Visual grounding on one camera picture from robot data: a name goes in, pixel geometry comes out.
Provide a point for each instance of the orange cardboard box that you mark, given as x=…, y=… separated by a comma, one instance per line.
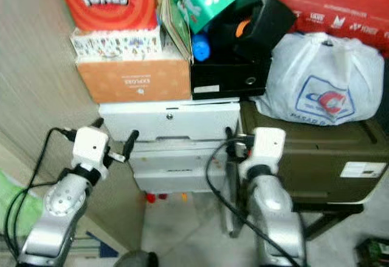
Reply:
x=134, y=81

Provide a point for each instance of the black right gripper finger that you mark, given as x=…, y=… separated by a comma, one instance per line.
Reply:
x=229, y=142

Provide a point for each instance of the dark green crate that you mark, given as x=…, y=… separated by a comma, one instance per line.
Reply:
x=374, y=255

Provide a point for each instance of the red racket bag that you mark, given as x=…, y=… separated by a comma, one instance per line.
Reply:
x=334, y=8

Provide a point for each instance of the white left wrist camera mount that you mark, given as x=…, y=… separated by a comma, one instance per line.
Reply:
x=91, y=144

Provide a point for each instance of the grey robot left leg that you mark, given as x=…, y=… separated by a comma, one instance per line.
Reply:
x=137, y=261

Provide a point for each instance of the red Looney Tunes box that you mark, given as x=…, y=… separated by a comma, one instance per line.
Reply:
x=106, y=8

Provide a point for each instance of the white patterned gift box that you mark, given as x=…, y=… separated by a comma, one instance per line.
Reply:
x=115, y=45

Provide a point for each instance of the dark blue flat item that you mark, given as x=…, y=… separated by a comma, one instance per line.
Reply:
x=100, y=246

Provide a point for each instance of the red round knob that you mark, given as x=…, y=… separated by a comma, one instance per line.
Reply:
x=151, y=197

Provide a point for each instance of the light green cloth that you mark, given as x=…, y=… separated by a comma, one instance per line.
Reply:
x=15, y=212

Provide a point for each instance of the beige wood grain wardrobe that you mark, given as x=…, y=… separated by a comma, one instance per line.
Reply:
x=36, y=66

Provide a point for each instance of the black flat box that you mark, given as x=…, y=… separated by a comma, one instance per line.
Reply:
x=231, y=78

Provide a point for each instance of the stack of thin books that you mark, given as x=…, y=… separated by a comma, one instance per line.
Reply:
x=173, y=27

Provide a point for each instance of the blue round cap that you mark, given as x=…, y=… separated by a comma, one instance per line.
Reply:
x=201, y=48

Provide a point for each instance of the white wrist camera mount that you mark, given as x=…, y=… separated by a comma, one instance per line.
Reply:
x=91, y=144
x=268, y=147

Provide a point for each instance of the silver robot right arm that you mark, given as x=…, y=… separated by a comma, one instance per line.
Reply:
x=270, y=212

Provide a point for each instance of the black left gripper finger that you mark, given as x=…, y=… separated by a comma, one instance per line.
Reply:
x=97, y=123
x=130, y=145

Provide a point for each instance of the olive green storage trunk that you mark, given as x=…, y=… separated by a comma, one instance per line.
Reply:
x=328, y=151

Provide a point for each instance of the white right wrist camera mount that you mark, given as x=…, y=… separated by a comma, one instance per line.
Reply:
x=268, y=147

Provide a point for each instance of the white metal lock drawer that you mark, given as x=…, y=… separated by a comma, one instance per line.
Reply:
x=170, y=121

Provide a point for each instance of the white bag with blue logo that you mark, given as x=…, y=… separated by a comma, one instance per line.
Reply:
x=310, y=66

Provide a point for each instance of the orange round knob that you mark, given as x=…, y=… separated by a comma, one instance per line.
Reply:
x=185, y=197

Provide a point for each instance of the black case with orange knob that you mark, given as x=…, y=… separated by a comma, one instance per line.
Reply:
x=261, y=30

